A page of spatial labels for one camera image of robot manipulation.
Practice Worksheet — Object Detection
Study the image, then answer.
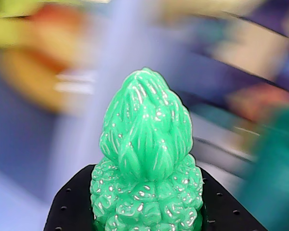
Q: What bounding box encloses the red yellow toy mango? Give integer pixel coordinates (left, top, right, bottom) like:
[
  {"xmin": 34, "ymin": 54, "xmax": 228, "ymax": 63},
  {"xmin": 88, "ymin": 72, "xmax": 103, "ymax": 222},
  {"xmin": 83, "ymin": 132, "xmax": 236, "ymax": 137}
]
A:
[{"xmin": 0, "ymin": 4, "xmax": 97, "ymax": 114}]

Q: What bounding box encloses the blue toy kitchen body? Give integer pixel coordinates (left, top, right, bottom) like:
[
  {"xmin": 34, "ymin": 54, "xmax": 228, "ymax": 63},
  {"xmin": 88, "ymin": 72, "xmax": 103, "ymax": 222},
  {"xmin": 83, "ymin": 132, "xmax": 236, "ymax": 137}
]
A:
[{"xmin": 0, "ymin": 0, "xmax": 289, "ymax": 231}]

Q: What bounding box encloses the green toy pineapple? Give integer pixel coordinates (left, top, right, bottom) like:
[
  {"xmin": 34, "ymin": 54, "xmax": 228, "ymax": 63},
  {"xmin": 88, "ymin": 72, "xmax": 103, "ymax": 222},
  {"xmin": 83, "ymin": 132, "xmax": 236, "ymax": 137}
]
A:
[{"xmin": 90, "ymin": 67, "xmax": 204, "ymax": 231}]

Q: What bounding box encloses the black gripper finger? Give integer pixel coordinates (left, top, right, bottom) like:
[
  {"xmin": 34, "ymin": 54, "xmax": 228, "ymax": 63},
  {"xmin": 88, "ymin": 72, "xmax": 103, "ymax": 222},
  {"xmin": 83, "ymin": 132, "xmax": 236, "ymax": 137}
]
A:
[
  {"xmin": 199, "ymin": 168, "xmax": 268, "ymax": 231},
  {"xmin": 43, "ymin": 165, "xmax": 97, "ymax": 231}
]

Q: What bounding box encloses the green printed cup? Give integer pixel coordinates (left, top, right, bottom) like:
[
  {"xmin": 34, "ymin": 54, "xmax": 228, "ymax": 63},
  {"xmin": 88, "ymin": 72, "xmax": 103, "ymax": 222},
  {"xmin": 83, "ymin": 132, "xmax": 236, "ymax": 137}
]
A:
[{"xmin": 238, "ymin": 105, "xmax": 289, "ymax": 231}]

